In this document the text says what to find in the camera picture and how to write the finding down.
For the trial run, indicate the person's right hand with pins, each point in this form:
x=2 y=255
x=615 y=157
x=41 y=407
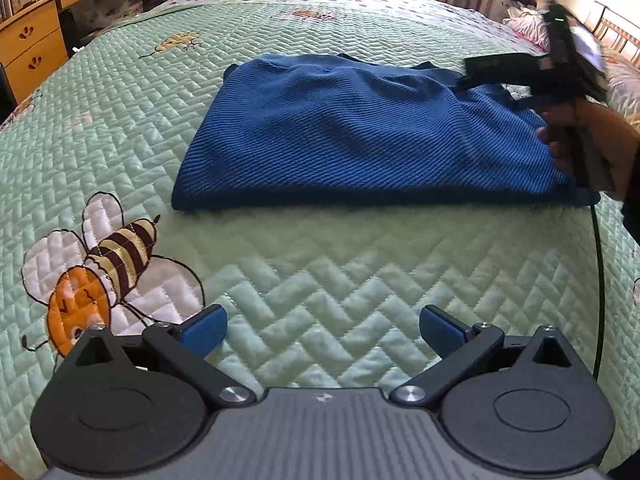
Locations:
x=615 y=139

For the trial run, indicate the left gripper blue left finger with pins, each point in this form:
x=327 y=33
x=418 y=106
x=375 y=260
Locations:
x=205 y=331

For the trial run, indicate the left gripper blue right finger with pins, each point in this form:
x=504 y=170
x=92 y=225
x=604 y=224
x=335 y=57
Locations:
x=443 y=333

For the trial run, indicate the green quilted bee bedspread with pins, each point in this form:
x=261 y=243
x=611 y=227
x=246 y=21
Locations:
x=316 y=297

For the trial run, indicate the wooden desk with drawers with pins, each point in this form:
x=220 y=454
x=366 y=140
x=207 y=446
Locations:
x=32 y=46

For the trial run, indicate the blue knit sweater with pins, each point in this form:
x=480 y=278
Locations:
x=330 y=129

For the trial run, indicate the floral pillow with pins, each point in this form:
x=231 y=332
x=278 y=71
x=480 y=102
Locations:
x=575 y=63

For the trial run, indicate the wooden bed headboard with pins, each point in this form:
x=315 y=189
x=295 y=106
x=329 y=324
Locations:
x=618 y=34

